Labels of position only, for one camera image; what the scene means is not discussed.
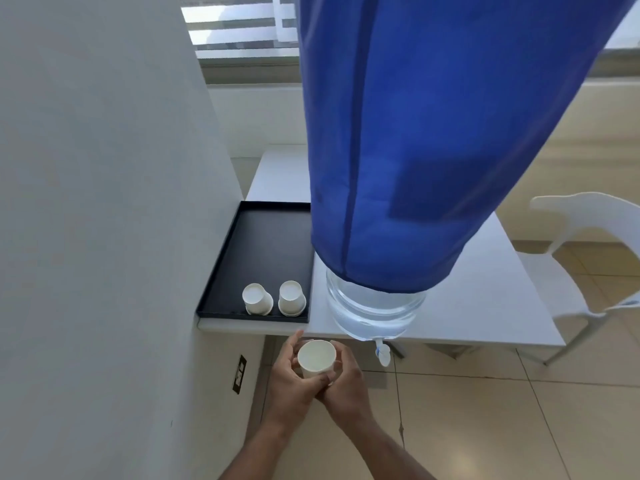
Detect person's right hand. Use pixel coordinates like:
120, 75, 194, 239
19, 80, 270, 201
315, 341, 377, 436

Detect person's left hand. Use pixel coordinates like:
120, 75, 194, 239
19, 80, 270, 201
263, 329, 335, 428

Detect white paper cup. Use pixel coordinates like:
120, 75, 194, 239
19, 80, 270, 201
277, 280, 307, 317
297, 339, 338, 380
242, 283, 274, 316

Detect person's left forearm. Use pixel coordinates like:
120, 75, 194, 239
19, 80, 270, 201
218, 416, 287, 480

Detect person's right forearm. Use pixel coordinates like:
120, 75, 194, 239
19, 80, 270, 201
346, 419, 439, 480

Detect clear water jug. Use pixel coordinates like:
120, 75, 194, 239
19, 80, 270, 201
326, 267, 428, 341

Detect black tray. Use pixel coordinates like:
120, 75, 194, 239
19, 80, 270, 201
196, 201, 315, 324

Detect white table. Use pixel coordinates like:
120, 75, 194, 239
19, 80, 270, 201
200, 143, 567, 366

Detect blue cloth jug cover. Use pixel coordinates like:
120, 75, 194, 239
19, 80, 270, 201
296, 0, 637, 294

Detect white plastic chair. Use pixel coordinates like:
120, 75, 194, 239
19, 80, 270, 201
514, 192, 640, 366

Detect window blinds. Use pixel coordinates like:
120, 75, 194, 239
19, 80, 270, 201
179, 0, 301, 50

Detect black wall socket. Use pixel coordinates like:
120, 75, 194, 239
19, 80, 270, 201
231, 354, 248, 395

